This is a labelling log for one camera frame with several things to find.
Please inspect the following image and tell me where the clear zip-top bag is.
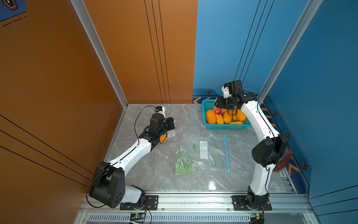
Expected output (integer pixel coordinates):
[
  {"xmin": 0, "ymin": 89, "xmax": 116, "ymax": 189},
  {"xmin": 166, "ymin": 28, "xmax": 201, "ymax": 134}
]
[{"xmin": 165, "ymin": 104, "xmax": 188, "ymax": 142}]

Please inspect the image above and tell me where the red pink mango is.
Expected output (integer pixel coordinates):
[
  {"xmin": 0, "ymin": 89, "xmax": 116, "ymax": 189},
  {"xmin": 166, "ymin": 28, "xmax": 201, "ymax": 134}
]
[{"xmin": 213, "ymin": 107, "xmax": 222, "ymax": 115}]

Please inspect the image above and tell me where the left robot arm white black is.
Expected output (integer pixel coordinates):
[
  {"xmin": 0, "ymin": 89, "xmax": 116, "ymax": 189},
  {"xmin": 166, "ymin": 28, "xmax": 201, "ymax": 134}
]
[{"xmin": 86, "ymin": 112, "xmax": 175, "ymax": 209}]

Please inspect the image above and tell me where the orange mango top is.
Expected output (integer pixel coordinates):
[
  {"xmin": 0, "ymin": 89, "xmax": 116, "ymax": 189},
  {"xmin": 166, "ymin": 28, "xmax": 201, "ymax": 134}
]
[{"xmin": 222, "ymin": 111, "xmax": 233, "ymax": 124}]

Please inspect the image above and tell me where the green printed zip bag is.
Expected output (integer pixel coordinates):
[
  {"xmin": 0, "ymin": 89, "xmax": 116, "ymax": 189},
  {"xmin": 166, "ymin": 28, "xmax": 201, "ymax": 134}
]
[{"xmin": 175, "ymin": 148, "xmax": 195, "ymax": 175}]

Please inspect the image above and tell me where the clear labelled zip bag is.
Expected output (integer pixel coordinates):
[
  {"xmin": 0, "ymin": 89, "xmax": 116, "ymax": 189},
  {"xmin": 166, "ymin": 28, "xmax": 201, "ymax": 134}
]
[{"xmin": 192, "ymin": 140, "xmax": 217, "ymax": 160}]

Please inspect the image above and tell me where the blue zipper clear bag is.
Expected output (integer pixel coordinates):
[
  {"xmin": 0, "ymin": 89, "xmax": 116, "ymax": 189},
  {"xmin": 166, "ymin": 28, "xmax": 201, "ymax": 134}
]
[{"xmin": 194, "ymin": 135, "xmax": 230, "ymax": 174}]

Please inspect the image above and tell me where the teal plastic basket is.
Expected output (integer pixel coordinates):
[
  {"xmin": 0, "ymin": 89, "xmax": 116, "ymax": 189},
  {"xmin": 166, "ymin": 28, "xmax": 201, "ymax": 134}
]
[{"xmin": 202, "ymin": 99, "xmax": 252, "ymax": 130}]

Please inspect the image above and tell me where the brown wedge stand clear plate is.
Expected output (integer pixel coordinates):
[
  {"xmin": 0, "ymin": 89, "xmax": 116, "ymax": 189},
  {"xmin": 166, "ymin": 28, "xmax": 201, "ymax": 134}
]
[{"xmin": 273, "ymin": 147, "xmax": 293, "ymax": 172}]

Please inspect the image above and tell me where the green circuit board left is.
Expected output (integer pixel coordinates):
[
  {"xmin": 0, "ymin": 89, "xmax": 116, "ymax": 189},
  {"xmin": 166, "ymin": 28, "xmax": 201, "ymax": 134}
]
[{"xmin": 129, "ymin": 213, "xmax": 146, "ymax": 224}]

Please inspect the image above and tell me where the right circuit board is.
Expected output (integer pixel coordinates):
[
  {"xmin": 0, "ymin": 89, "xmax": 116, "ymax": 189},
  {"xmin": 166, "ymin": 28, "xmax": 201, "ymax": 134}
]
[{"xmin": 249, "ymin": 213, "xmax": 265, "ymax": 224}]

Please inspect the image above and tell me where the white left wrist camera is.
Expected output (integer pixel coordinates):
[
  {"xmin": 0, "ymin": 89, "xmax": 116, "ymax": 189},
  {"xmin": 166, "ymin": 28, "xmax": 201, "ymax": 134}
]
[{"xmin": 155, "ymin": 106, "xmax": 166, "ymax": 118}]

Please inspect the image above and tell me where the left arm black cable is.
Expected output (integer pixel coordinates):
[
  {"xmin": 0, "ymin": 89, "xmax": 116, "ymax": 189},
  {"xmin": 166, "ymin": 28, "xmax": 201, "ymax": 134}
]
[{"xmin": 85, "ymin": 105, "xmax": 157, "ymax": 208}]

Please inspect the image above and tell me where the aluminium corner post right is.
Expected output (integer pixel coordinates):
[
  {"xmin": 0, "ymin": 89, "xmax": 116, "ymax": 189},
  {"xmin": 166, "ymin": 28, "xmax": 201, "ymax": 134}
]
[{"xmin": 258, "ymin": 0, "xmax": 323, "ymax": 104}]

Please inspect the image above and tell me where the aluminium corner post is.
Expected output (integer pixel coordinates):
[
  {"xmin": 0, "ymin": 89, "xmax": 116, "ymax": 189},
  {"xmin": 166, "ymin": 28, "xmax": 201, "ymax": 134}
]
[
  {"xmin": 71, "ymin": 0, "xmax": 128, "ymax": 109},
  {"xmin": 258, "ymin": 0, "xmax": 323, "ymax": 104}
]

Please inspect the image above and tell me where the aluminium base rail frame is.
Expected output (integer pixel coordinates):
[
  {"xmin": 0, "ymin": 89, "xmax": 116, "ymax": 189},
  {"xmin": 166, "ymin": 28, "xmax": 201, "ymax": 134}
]
[{"xmin": 74, "ymin": 191, "xmax": 319, "ymax": 224}]

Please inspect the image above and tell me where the aluminium corner post left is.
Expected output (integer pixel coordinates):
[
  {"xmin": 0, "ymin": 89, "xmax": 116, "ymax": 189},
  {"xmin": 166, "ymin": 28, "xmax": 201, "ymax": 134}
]
[{"xmin": 71, "ymin": 0, "xmax": 128, "ymax": 109}]

